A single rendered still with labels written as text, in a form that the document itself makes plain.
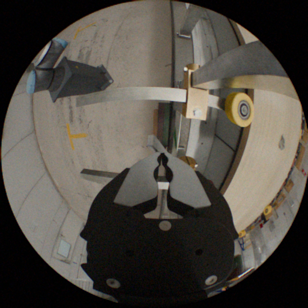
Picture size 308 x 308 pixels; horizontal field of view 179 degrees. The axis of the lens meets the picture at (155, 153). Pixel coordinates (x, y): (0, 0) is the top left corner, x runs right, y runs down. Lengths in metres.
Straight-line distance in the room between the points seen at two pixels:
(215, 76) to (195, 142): 0.44
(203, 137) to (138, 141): 0.81
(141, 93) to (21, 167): 2.64
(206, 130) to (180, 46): 0.40
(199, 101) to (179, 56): 0.24
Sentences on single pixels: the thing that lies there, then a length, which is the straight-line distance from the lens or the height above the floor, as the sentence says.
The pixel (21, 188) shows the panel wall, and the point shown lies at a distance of 2.75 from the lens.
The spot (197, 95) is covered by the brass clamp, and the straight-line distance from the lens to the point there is 0.25.
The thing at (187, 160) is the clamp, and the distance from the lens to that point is 0.31.
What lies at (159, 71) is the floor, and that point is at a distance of 1.14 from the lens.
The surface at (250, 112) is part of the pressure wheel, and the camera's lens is 0.29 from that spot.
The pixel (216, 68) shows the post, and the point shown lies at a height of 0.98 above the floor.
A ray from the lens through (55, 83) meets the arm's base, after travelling 0.79.
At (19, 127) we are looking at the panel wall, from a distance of 2.70.
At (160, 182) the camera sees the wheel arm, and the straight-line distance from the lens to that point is 0.33.
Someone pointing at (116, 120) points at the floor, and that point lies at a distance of 1.21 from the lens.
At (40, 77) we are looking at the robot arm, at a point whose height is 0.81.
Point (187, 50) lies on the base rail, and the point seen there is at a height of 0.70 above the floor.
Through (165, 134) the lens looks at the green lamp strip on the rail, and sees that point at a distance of 0.42.
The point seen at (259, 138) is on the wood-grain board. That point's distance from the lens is 0.35.
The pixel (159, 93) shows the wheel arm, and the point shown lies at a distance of 0.25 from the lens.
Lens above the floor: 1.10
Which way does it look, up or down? 62 degrees down
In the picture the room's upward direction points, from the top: 176 degrees counter-clockwise
